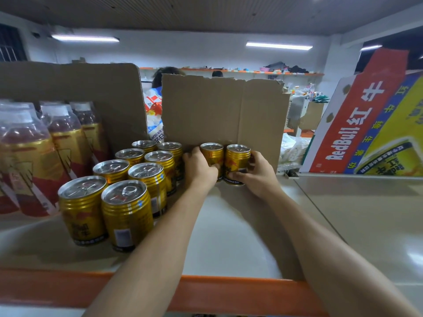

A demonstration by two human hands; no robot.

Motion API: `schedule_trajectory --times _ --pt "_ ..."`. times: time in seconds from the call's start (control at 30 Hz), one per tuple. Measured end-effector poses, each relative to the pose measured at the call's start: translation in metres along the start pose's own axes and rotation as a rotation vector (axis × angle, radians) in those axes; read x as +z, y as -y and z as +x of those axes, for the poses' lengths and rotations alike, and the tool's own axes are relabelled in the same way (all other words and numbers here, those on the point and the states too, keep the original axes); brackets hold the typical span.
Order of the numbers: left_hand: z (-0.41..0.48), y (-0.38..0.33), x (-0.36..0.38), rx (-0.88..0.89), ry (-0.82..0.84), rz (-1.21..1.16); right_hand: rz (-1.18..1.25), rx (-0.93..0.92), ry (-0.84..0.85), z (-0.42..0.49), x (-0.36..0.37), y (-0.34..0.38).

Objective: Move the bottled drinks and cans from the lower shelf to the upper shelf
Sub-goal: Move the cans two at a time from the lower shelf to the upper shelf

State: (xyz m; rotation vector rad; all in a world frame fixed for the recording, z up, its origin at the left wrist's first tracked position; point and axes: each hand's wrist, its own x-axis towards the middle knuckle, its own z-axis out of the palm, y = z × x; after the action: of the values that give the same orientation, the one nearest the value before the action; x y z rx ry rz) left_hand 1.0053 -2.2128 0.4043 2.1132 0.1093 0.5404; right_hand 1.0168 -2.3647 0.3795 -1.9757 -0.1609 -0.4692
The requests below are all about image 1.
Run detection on small brown cardboard box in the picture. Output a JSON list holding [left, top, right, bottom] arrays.
[[299, 101, 327, 131]]

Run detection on person's right hand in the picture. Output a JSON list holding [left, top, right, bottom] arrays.
[[228, 151, 282, 199]]

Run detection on gold drink can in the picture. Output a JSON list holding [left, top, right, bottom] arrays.
[[200, 143, 225, 182], [224, 144, 252, 186]]

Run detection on white blue printed bag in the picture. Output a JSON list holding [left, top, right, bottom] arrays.
[[144, 88, 165, 144]]

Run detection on torn brown cardboard sheet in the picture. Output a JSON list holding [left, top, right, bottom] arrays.
[[161, 73, 291, 174]]

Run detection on red yellow printed carton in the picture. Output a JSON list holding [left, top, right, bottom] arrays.
[[299, 49, 423, 177]]

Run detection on clear white plastic bags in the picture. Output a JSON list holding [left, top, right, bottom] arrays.
[[277, 133, 312, 173]]

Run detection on orange metal shelf rail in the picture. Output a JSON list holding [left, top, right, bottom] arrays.
[[0, 268, 329, 317]]

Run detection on barred window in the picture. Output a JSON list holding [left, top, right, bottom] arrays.
[[0, 24, 28, 63]]

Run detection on person's left hand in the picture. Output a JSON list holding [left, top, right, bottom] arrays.
[[183, 147, 221, 195]]

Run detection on brown drink bottle gold label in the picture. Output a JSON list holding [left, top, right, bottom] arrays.
[[0, 102, 71, 218], [69, 101, 111, 164], [40, 104, 94, 179]]

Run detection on orange wall shelf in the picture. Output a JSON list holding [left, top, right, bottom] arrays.
[[139, 67, 325, 77]]

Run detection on cluster of gold cans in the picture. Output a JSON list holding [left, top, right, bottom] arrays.
[[58, 140, 184, 253]]

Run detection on large brown cardboard panel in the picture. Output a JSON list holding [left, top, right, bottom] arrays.
[[0, 62, 148, 155]]

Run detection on person's left forearm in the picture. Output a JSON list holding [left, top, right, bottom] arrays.
[[83, 186, 217, 317]]

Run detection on person's right forearm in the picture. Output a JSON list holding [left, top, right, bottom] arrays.
[[261, 190, 422, 317]]

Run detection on dark folded cloth pile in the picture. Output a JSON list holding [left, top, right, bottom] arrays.
[[264, 61, 309, 74]]

